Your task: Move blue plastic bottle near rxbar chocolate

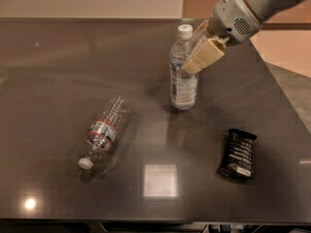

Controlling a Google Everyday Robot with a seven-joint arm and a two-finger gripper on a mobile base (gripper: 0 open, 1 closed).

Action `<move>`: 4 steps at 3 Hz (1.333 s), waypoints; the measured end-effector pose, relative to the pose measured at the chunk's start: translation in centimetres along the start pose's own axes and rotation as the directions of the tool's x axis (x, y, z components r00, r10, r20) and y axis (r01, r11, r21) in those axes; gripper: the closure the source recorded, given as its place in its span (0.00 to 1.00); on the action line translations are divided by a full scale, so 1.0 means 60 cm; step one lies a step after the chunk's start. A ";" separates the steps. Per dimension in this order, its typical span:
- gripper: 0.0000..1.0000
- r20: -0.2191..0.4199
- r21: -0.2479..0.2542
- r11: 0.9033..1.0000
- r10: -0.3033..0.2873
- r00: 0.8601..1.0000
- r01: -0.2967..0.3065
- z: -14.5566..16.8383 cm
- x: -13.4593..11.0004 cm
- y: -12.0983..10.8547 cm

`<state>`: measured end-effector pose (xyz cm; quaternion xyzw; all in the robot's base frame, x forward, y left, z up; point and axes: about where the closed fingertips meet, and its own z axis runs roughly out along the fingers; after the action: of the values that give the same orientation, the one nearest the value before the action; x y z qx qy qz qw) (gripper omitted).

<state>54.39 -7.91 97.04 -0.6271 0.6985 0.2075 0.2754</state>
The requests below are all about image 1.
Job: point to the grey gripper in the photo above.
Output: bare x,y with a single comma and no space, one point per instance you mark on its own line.
230,20

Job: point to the blue label water bottle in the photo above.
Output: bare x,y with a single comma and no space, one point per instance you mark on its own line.
182,86

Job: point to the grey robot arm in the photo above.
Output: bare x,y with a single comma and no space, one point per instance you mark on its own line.
264,10

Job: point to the black rxbar chocolate wrapper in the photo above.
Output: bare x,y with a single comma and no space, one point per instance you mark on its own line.
237,161

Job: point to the clear empty plastic bottle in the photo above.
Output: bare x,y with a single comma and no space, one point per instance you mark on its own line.
103,132

